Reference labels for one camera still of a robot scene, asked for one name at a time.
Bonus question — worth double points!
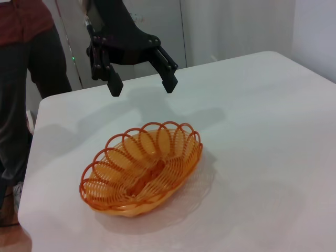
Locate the orange wire basket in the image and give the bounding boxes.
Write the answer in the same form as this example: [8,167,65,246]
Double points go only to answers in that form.
[79,121,204,218]

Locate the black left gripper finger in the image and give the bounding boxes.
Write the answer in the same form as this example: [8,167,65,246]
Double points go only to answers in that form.
[86,35,124,97]
[149,46,180,94]

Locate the person in red shirt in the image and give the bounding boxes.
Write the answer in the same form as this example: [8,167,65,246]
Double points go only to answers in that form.
[0,0,73,214]

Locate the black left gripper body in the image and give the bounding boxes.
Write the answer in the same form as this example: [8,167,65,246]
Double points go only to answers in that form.
[87,0,161,65]

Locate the white cabinet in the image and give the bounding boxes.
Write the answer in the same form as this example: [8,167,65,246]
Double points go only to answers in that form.
[54,0,188,90]

